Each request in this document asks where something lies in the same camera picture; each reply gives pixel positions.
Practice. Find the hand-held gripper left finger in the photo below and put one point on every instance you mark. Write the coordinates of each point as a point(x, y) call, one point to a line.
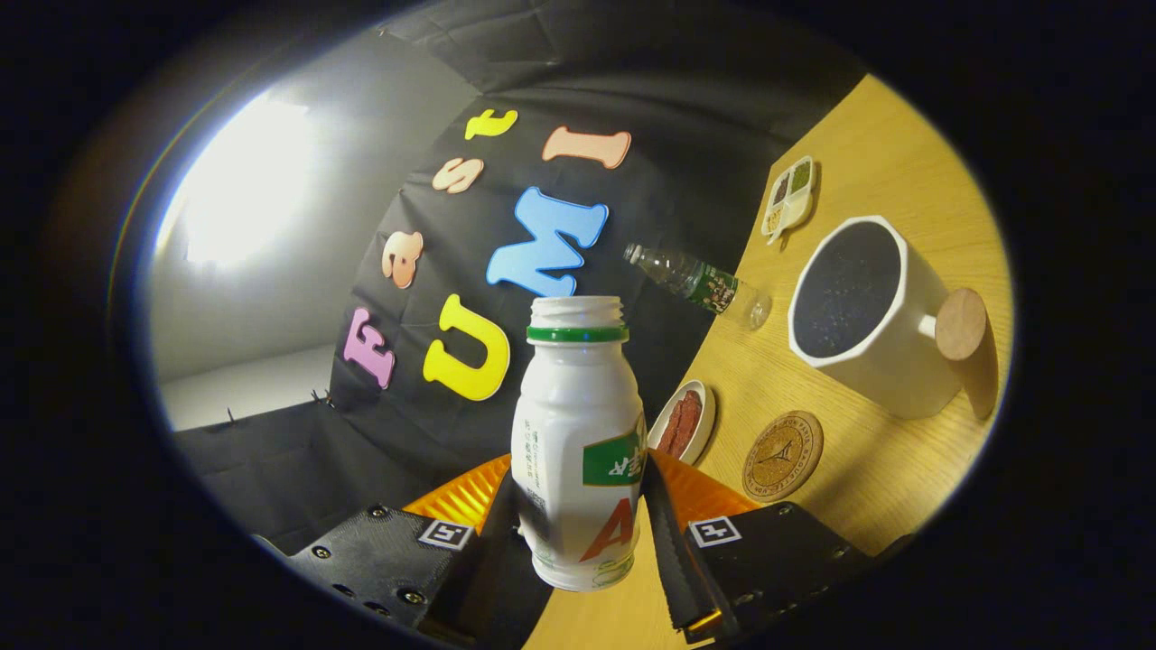
point(492, 560)

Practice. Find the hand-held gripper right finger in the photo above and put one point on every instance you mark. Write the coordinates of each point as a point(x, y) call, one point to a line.
point(664, 551)

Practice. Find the round cork coaster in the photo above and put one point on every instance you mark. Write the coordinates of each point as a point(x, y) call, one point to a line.
point(782, 456)

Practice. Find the white juice bottle green label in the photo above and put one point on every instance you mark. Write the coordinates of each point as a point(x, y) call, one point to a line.
point(569, 406)

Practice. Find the clear plastic water bottle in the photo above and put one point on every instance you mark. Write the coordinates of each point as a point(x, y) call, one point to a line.
point(704, 284)

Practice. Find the red sausage pieces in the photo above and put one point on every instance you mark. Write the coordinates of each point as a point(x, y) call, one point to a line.
point(680, 424)

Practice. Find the round white plate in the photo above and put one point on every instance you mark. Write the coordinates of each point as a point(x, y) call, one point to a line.
point(705, 406)

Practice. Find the pile of yellow beans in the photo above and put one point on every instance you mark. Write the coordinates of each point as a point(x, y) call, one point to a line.
point(774, 220)

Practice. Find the white divided tray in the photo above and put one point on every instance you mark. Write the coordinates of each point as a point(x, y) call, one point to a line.
point(798, 206)

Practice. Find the pile of dark beans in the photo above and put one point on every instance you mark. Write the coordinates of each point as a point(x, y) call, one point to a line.
point(780, 190)

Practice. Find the pile of green beans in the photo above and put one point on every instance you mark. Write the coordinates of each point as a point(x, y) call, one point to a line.
point(801, 176)

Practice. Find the black backdrop cloth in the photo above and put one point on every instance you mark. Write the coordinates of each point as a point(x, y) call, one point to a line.
point(704, 117)

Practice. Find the wooden table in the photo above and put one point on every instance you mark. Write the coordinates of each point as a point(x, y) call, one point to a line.
point(867, 162)

